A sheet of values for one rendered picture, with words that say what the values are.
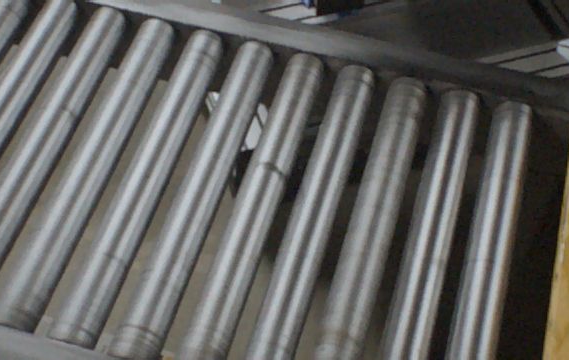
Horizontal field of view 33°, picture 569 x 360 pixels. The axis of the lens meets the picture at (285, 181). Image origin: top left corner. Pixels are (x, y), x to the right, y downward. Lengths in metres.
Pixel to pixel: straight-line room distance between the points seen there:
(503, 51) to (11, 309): 1.35
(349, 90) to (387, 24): 0.95
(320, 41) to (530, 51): 0.93
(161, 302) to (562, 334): 0.40
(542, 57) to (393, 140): 1.00
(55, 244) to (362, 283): 0.32
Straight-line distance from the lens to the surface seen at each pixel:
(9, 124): 1.15
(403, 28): 2.09
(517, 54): 2.06
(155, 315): 0.97
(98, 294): 0.99
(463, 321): 0.99
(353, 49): 1.19
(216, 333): 0.96
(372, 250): 1.02
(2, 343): 0.98
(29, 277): 1.01
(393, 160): 1.09
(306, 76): 1.16
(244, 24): 1.22
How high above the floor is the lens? 1.65
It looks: 54 degrees down
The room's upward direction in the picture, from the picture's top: 4 degrees clockwise
